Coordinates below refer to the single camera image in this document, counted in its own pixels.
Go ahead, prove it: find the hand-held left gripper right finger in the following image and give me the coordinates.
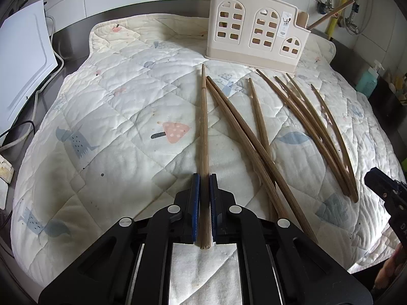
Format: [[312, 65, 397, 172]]
[[209, 174, 372, 305]]

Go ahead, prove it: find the teal soap pump bottle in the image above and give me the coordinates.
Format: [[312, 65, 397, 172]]
[[355, 60, 386, 98]]

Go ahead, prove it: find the beige plastic utensil holder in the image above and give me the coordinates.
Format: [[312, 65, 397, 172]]
[[204, 0, 310, 72]]

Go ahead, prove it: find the yellowish sponge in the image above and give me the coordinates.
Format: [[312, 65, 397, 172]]
[[0, 155, 15, 184]]

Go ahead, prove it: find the yellow gas hose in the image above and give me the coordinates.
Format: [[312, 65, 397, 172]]
[[327, 0, 356, 39]]

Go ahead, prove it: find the metal angle valve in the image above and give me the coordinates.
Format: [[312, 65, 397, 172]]
[[344, 15, 362, 36]]

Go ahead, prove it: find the row of wooden chopsticks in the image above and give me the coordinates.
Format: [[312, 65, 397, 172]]
[[206, 69, 360, 245]]

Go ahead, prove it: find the person's right hand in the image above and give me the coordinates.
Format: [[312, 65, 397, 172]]
[[373, 243, 407, 290]]

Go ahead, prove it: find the white quilted printed mat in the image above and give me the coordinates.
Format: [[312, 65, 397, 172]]
[[9, 14, 404, 305]]

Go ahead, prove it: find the black cable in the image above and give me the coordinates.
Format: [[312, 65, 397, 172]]
[[0, 120, 36, 141]]

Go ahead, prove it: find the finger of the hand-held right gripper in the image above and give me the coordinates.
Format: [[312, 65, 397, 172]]
[[364, 167, 399, 203]]

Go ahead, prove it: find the white microwave oven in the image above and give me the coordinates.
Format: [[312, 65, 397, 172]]
[[0, 0, 60, 140]]

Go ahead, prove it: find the long brown bamboo chopstick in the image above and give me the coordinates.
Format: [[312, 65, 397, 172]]
[[309, 0, 355, 30], [198, 64, 211, 251]]

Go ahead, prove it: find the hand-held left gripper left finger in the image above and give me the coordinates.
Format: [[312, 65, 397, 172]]
[[38, 173, 202, 305]]

